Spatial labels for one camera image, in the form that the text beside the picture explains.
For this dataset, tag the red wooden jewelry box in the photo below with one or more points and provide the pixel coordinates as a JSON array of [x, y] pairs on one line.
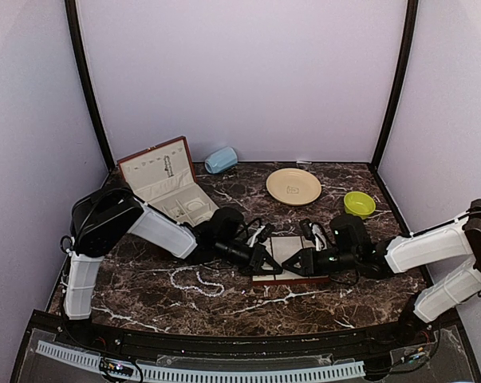
[[164, 177]]

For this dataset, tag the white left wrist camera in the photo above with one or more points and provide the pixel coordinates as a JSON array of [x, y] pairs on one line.
[[261, 234]]

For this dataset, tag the white slotted cable duct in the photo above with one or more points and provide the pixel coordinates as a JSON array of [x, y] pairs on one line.
[[197, 370]]

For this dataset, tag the red earring tray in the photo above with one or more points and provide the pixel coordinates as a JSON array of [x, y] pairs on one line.
[[282, 248]]

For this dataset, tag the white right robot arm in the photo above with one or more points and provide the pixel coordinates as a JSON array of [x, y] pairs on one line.
[[458, 237]]

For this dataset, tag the green small bowl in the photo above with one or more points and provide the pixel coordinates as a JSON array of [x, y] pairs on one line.
[[359, 204]]

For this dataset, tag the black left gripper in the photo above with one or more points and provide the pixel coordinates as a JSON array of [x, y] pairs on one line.
[[258, 257]]

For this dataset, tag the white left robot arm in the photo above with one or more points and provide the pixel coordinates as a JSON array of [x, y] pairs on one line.
[[101, 219]]

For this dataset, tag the silver bangle back compartment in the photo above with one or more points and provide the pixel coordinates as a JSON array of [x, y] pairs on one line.
[[194, 205]]

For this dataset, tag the light blue cup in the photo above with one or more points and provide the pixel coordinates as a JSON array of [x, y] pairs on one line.
[[221, 160]]

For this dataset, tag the cream ceramic plate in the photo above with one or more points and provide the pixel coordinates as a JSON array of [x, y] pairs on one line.
[[293, 186]]

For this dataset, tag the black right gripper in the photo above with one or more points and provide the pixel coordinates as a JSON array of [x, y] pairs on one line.
[[300, 257]]

